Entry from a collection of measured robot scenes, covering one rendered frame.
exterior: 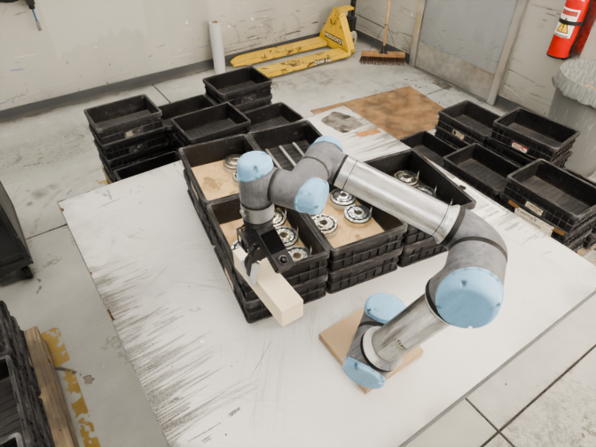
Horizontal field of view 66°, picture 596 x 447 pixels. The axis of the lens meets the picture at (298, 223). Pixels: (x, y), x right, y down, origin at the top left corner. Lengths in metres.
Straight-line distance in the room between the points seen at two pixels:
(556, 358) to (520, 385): 0.27
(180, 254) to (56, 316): 1.09
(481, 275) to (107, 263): 1.37
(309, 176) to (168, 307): 0.88
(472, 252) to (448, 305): 0.12
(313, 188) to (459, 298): 0.35
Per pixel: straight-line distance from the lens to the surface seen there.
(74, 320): 2.68
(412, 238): 1.67
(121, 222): 2.03
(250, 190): 0.95
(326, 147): 1.02
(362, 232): 1.68
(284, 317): 1.11
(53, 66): 4.57
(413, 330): 1.06
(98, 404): 2.36
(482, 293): 0.90
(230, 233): 1.67
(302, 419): 1.40
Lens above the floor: 1.97
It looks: 42 degrees down
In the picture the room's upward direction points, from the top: 1 degrees clockwise
